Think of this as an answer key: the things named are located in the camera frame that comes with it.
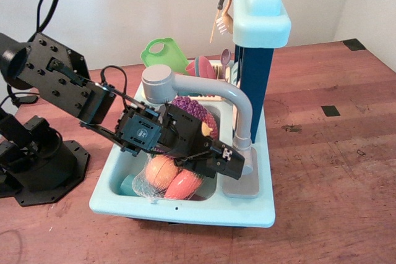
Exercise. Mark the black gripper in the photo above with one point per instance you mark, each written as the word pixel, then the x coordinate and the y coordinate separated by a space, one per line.
pixel 174 132

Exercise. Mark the grey faucet lever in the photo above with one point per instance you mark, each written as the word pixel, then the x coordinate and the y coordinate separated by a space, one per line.
pixel 248 161

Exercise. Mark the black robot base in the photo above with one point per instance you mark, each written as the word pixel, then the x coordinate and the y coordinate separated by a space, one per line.
pixel 37 165

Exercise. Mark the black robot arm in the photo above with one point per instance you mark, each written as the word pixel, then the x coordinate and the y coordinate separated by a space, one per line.
pixel 61 77

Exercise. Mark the mesh bag of toy fruit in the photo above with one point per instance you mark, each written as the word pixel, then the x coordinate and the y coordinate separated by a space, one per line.
pixel 160 177

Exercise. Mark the grey toy faucet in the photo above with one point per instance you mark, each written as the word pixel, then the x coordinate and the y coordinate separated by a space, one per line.
pixel 161 85

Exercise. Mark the pink toy plates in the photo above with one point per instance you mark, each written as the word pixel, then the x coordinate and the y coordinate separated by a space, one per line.
pixel 201 67

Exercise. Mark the light blue toy sink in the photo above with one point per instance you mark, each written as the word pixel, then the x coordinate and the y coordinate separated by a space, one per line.
pixel 223 201

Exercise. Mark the purple toy spoon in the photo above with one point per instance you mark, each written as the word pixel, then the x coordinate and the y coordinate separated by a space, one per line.
pixel 225 58

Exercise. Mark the green toy cutting board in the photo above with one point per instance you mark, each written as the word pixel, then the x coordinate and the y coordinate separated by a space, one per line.
pixel 165 51

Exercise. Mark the black tape table patch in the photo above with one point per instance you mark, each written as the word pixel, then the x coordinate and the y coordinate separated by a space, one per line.
pixel 330 111

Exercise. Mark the blue toy sink back shelf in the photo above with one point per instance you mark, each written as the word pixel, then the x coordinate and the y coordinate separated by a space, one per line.
pixel 259 27

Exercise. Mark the black tape corner patch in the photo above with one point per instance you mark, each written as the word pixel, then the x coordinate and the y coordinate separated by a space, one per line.
pixel 354 44

